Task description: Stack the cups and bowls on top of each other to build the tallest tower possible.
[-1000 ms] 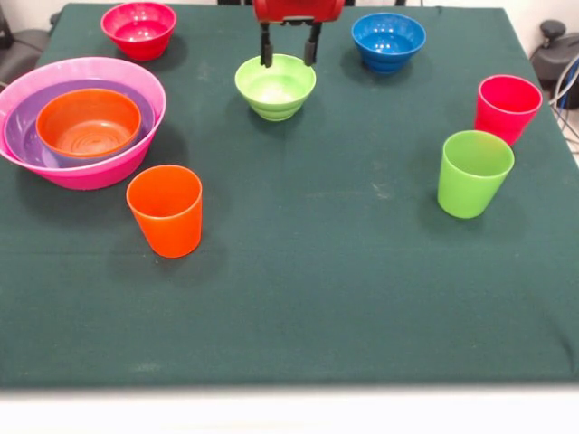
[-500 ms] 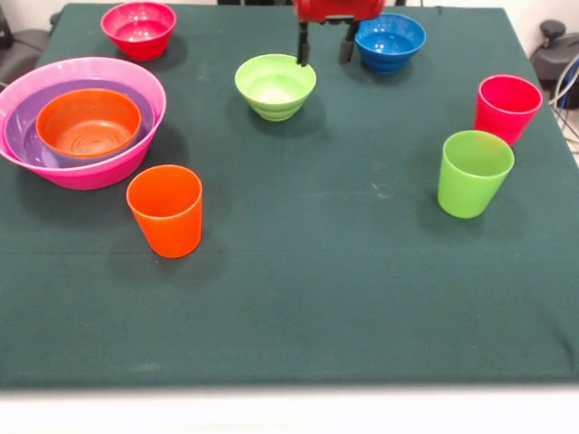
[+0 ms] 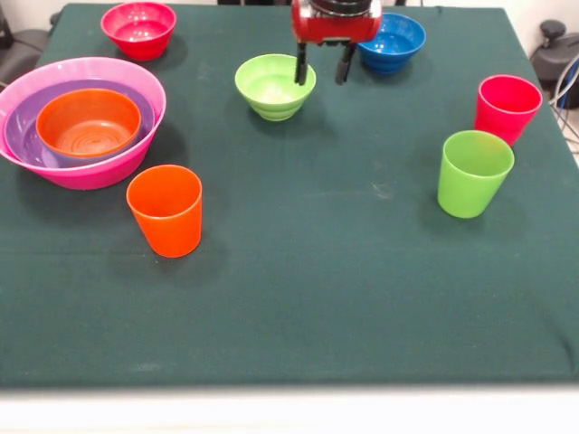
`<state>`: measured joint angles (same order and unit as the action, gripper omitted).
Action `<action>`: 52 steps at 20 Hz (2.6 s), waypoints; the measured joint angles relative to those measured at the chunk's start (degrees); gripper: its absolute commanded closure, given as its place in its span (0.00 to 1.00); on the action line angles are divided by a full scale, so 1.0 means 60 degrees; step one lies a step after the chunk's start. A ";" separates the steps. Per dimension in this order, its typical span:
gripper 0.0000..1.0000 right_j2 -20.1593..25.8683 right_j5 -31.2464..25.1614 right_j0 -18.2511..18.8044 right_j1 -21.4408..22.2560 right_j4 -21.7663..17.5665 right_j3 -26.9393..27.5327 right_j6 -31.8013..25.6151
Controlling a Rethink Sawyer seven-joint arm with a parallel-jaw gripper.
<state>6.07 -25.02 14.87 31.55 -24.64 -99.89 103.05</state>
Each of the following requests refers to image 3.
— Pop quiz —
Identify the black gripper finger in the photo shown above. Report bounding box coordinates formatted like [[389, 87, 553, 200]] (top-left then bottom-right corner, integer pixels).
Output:
[[334, 43, 356, 86], [293, 42, 309, 86]]

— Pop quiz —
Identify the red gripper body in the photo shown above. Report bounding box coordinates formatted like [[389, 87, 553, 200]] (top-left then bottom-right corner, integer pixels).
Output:
[[290, 0, 384, 46]]

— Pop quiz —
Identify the green bowl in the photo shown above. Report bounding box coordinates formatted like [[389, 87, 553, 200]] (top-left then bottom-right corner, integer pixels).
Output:
[[233, 53, 318, 122]]

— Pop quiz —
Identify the small pinkish red bowl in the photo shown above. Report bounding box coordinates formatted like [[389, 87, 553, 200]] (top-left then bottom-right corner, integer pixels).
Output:
[[100, 2, 178, 62]]

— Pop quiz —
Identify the orange bowl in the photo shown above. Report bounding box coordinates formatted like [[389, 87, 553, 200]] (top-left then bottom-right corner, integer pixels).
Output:
[[35, 88, 143, 159]]

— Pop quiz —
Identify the large pink bowl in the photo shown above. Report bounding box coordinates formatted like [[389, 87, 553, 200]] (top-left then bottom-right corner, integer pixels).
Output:
[[0, 56, 167, 192]]

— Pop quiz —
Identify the purple bowl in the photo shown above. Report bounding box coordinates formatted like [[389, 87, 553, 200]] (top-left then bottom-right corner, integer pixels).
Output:
[[3, 79, 157, 170]]

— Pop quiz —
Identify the dark blue bowl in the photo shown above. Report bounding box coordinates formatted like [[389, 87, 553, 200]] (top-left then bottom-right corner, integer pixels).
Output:
[[356, 12, 427, 74]]

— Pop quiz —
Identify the pinkish red cup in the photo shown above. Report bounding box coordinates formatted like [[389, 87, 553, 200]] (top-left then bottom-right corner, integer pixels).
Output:
[[474, 74, 544, 146]]

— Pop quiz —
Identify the green cup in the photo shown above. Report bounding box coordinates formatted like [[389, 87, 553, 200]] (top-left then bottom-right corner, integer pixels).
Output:
[[437, 129, 516, 220]]

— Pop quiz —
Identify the orange cup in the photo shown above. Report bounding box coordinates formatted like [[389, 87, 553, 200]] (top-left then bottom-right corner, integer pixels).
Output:
[[126, 164, 204, 259]]

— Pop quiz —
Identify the dark green tablecloth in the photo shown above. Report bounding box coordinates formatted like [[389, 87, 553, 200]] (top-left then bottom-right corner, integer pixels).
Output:
[[0, 3, 579, 390]]

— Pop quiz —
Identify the tangle of cables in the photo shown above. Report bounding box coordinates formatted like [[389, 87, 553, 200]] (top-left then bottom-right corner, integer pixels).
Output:
[[548, 56, 579, 157]]

